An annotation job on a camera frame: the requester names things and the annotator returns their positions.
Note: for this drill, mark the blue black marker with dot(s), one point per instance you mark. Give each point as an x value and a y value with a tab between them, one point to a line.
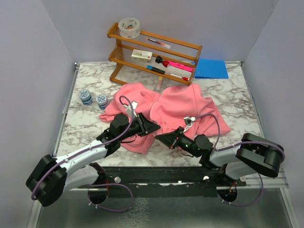
154	69

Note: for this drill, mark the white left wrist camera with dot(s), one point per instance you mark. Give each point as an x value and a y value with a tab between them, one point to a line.
130	109

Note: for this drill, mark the pink highlighter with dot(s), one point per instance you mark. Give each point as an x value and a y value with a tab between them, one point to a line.
181	66

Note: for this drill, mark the clear tape roll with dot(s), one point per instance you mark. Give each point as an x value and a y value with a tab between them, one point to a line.
129	28

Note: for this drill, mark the wooden three-tier shelf rack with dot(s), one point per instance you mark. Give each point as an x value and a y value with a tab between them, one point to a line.
181	52

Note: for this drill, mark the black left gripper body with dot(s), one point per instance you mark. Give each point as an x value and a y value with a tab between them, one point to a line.
137	127

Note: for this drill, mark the white staples box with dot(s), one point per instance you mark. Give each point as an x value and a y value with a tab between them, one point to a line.
142	56

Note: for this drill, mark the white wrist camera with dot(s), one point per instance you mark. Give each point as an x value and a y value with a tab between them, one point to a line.
188	122
130	109

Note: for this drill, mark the red clear pen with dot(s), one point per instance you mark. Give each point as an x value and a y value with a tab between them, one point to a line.
159	43

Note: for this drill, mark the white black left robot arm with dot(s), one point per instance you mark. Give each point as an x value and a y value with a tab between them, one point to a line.
50	176

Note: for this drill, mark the black metal base rail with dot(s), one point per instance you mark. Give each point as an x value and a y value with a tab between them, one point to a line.
154	182

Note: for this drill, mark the blue folder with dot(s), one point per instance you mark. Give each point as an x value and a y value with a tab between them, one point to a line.
212	69

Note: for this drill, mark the white red pen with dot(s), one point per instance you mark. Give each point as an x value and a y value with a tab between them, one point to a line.
180	77

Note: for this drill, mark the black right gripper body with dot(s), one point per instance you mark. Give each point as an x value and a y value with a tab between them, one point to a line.
184	142

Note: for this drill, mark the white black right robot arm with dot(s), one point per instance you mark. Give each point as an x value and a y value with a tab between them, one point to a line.
251	155

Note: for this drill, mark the yellow pink glue stick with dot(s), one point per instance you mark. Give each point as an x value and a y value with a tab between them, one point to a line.
159	83

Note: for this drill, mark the blue white paint jar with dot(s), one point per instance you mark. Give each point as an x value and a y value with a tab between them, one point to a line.
102	101
86	97

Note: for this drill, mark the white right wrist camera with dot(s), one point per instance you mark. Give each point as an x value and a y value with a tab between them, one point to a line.
188	122

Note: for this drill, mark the pink zip jacket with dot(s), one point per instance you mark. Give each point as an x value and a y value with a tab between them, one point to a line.
169	108

